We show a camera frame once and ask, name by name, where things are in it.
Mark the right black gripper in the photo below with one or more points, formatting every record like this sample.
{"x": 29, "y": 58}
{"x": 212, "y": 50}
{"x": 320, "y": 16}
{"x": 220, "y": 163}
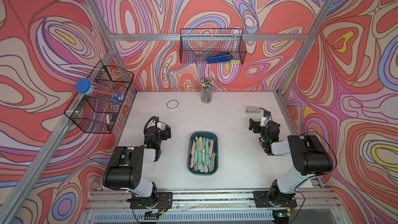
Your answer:
{"x": 255, "y": 126}

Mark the long pink knife in tray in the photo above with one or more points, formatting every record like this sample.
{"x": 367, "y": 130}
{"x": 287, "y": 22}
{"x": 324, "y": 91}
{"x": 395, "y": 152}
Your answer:
{"x": 193, "y": 159}

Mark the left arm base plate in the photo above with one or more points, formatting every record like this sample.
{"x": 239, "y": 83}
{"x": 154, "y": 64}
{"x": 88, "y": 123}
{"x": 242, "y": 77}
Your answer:
{"x": 160, "y": 200}

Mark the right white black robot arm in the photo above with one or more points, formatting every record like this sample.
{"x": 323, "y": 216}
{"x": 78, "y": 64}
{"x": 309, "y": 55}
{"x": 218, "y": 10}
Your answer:
{"x": 309, "y": 157}

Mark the blue tool in basket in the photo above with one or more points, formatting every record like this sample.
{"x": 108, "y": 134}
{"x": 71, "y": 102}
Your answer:
{"x": 219, "y": 58}

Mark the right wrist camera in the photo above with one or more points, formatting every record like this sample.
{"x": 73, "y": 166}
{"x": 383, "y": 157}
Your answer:
{"x": 266, "y": 117}

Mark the dark teal storage tray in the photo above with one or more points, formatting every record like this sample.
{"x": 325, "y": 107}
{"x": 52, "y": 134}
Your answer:
{"x": 207, "y": 153}

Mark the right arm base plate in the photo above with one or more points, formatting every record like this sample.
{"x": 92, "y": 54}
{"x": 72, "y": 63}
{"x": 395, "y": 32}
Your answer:
{"x": 265, "y": 199}

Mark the back black wire basket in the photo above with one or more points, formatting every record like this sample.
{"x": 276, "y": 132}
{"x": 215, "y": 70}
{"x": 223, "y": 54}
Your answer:
{"x": 196, "y": 44}

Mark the black wire basket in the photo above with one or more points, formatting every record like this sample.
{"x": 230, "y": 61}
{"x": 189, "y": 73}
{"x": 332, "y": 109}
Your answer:
{"x": 89, "y": 113}
{"x": 196, "y": 44}

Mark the small white stapler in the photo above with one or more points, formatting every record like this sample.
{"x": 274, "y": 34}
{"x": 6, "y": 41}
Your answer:
{"x": 252, "y": 110}

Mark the blue capped clear tube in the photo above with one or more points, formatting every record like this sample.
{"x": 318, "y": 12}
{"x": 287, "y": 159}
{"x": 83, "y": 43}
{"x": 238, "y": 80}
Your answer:
{"x": 93, "y": 89}

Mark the black marker in basket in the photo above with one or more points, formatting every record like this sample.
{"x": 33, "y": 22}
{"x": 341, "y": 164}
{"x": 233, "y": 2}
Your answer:
{"x": 108, "y": 122}

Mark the masking tape roll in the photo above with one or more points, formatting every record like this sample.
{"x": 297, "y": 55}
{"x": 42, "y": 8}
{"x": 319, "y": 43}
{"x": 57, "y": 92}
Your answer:
{"x": 172, "y": 104}

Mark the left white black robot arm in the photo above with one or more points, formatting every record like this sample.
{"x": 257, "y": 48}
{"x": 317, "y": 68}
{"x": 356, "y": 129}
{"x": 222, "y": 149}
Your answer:
{"x": 125, "y": 168}

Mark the aluminium rail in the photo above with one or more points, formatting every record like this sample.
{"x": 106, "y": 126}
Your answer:
{"x": 182, "y": 199}

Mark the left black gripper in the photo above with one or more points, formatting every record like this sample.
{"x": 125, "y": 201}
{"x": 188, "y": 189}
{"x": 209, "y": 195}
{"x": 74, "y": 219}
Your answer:
{"x": 166, "y": 132}

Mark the clear pencil cup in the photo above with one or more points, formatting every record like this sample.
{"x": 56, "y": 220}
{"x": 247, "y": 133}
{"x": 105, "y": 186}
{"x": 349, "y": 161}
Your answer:
{"x": 206, "y": 90}

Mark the left black wire basket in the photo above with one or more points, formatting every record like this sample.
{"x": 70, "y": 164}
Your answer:
{"x": 89, "y": 113}

